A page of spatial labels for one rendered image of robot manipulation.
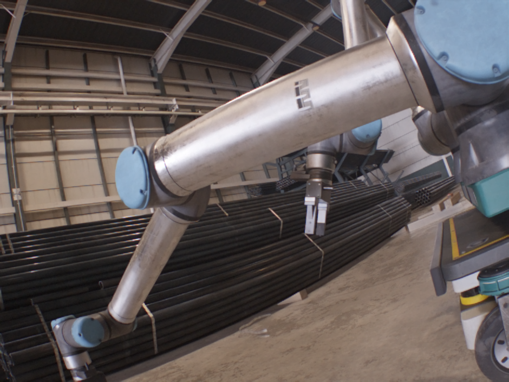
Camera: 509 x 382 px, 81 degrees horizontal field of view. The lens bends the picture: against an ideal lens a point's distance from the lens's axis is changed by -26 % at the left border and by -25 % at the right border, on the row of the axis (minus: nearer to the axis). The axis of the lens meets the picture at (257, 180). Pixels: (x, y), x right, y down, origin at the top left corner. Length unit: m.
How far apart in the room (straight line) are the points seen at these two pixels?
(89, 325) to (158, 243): 0.36
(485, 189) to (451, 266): 0.13
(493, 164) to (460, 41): 0.23
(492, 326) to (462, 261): 0.19
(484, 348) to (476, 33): 0.54
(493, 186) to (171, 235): 0.68
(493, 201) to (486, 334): 0.26
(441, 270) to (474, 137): 0.22
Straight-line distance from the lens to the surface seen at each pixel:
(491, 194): 0.59
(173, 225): 0.86
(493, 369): 0.76
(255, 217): 3.27
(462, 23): 0.46
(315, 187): 1.12
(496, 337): 0.73
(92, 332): 1.08
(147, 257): 0.92
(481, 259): 0.59
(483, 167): 0.61
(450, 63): 0.44
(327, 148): 1.17
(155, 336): 2.26
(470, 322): 0.85
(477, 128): 0.63
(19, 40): 12.31
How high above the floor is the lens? 0.45
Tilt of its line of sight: 10 degrees up
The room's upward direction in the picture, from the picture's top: 19 degrees counter-clockwise
